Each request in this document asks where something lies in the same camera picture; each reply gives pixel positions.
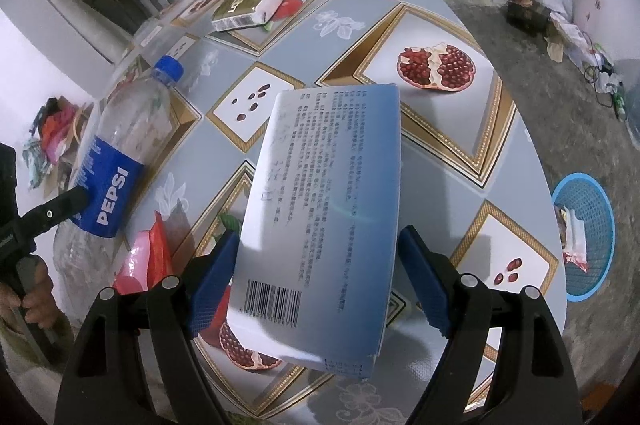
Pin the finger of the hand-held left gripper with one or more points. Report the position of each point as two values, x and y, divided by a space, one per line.
55 207

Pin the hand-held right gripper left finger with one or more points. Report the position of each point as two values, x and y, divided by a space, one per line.
215 285

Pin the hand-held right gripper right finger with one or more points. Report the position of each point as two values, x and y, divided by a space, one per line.
425 275

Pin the clear bottle with blue label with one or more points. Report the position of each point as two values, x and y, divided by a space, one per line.
112 185

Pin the blue white cardboard box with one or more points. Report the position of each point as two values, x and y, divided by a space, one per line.
320 215

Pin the blue plastic basket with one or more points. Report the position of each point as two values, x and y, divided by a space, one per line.
592 215

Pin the person's left forearm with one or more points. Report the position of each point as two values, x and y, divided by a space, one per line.
30 347

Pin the person's left hand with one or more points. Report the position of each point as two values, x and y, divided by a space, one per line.
37 300

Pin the pile of colourful clutter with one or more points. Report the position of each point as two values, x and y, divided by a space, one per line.
52 140

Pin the red snack packet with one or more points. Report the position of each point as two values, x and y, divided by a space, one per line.
147 255

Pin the red white wrapper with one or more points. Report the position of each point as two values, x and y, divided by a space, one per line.
575 240

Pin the pomegranate printed tablecloth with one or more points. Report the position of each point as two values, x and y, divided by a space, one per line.
350 55

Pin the green gold box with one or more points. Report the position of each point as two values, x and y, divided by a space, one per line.
235 7

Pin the dark cardboard box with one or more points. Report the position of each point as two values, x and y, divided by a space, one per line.
527 15

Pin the small white packet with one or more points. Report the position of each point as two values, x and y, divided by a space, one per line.
270 5

